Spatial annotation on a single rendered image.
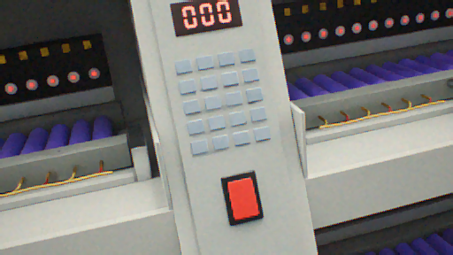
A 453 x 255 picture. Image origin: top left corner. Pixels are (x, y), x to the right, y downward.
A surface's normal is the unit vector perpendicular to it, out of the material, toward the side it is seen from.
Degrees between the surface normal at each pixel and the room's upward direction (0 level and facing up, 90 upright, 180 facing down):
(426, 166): 110
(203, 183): 90
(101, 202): 20
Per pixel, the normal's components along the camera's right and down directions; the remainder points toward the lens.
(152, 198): -0.12, -0.92
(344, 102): 0.23, 0.35
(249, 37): 0.18, 0.02
